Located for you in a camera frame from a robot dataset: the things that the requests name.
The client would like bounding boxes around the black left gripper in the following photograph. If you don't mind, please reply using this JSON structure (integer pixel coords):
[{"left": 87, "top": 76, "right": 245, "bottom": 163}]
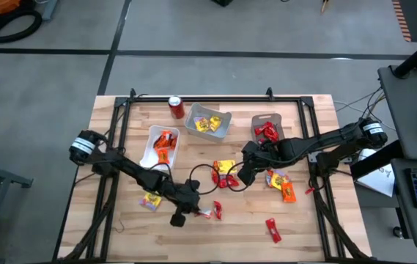
[{"left": 163, "top": 180, "right": 204, "bottom": 228}]

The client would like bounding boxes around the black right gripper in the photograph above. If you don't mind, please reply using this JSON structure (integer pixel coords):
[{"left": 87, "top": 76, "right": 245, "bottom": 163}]
[{"left": 237, "top": 141, "right": 289, "bottom": 186}]

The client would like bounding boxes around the yellow Sour Patch packet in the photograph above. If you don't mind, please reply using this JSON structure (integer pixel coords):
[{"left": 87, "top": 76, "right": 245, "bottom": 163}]
[
  {"left": 193, "top": 116, "right": 211, "bottom": 133},
  {"left": 265, "top": 169, "right": 290, "bottom": 191},
  {"left": 138, "top": 191, "right": 163, "bottom": 213},
  {"left": 209, "top": 114, "right": 224, "bottom": 133},
  {"left": 216, "top": 159, "right": 237, "bottom": 176}
]

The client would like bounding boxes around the translucent grey plastic bin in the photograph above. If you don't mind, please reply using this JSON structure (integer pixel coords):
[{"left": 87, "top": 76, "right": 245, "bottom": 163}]
[{"left": 250, "top": 112, "right": 286, "bottom": 144}]

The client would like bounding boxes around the white plastic bin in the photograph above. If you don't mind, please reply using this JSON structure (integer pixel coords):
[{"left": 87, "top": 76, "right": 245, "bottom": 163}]
[{"left": 139, "top": 125, "right": 182, "bottom": 172}]

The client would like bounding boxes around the light grey plastic bin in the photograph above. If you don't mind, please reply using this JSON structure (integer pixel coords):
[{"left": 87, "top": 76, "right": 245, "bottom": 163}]
[{"left": 183, "top": 102, "right": 233, "bottom": 144}]

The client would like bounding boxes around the red soda can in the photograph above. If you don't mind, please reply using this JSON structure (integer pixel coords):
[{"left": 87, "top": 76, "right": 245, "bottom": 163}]
[{"left": 167, "top": 95, "right": 186, "bottom": 120}]

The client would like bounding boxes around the black desk leg bar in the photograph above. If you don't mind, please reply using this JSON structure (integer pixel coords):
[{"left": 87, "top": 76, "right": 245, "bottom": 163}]
[{"left": 350, "top": 139, "right": 407, "bottom": 180}]

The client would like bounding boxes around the white paper sheet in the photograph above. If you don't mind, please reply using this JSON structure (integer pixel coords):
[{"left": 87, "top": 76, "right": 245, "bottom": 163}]
[{"left": 355, "top": 147, "right": 396, "bottom": 198}]

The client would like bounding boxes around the grey desk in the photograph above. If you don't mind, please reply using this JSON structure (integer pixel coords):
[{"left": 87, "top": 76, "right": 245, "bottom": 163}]
[
  {"left": 377, "top": 65, "right": 417, "bottom": 161},
  {"left": 390, "top": 157, "right": 417, "bottom": 252}
]

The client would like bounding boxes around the orange vacuum cleaner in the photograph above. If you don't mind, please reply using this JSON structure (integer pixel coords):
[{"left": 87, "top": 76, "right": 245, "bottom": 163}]
[{"left": 0, "top": 0, "right": 22, "bottom": 15}]

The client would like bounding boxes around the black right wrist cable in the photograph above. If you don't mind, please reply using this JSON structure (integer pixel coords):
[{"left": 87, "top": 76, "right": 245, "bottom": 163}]
[{"left": 225, "top": 161, "right": 254, "bottom": 193}]

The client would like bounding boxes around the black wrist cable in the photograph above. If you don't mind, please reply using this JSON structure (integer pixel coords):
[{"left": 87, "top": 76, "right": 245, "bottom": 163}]
[
  {"left": 188, "top": 163, "right": 221, "bottom": 196},
  {"left": 225, "top": 161, "right": 254, "bottom": 193}
]

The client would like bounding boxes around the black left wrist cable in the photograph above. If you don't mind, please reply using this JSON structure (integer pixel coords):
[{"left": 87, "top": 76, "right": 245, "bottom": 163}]
[{"left": 188, "top": 163, "right": 221, "bottom": 196}]

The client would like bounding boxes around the black aluminium table frame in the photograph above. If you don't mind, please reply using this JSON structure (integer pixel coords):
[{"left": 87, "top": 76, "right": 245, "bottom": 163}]
[{"left": 56, "top": 87, "right": 372, "bottom": 263}]

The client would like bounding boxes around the black vacuum hose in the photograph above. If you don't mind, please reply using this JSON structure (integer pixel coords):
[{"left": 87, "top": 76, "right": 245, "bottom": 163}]
[{"left": 0, "top": 9, "right": 43, "bottom": 44}]

